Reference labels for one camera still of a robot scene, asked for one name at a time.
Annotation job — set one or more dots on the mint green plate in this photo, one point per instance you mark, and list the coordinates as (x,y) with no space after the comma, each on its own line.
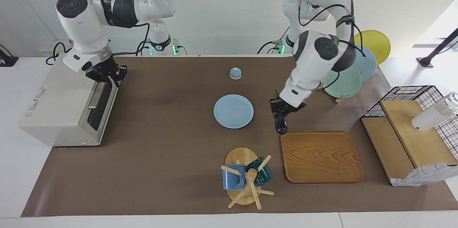
(349,85)

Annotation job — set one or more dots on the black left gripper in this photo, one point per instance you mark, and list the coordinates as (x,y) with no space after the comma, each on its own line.
(288,107)

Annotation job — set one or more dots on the large light blue plate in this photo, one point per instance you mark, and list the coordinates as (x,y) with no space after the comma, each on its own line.
(368,65)

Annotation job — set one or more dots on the black bracket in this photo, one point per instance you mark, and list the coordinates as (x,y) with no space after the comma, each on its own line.
(7,59)

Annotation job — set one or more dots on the wooden mug tree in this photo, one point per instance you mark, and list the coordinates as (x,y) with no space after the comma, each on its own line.
(239,156)

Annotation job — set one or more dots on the small light blue plate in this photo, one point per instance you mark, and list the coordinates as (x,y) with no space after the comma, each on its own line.
(233,111)

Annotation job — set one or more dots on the white power strip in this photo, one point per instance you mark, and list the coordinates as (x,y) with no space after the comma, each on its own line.
(46,47)

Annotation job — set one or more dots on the white cup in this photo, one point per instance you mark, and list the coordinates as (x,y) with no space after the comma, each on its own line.
(429,117)

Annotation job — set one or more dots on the blue mug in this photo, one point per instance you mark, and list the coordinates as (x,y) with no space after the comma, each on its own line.
(232,181)

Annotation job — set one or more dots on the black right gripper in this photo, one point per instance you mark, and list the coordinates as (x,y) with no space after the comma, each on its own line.
(105,70)

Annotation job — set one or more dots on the dark green mug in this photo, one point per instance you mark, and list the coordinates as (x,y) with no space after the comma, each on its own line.
(263,174)

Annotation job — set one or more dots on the brown table mat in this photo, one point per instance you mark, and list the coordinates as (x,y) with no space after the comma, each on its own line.
(161,156)

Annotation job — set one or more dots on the white toaster oven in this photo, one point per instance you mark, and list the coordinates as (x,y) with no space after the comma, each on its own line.
(53,102)

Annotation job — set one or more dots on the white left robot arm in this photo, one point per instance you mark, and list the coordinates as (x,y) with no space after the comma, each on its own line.
(315,63)

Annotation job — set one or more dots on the yellow plate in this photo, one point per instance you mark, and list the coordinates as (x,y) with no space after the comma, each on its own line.
(377,43)

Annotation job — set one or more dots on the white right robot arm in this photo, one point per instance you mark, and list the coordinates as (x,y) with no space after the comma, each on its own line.
(86,27)

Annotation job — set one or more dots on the black stand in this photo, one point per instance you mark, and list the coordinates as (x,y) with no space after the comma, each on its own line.
(438,49)

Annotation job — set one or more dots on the dark purple eggplant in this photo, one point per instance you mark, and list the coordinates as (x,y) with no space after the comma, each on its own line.
(282,127)

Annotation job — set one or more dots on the wooden plate rack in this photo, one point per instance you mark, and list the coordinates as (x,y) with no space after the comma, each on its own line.
(339,99)

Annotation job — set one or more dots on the wooden tray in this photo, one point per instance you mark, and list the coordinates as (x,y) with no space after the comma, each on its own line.
(322,156)

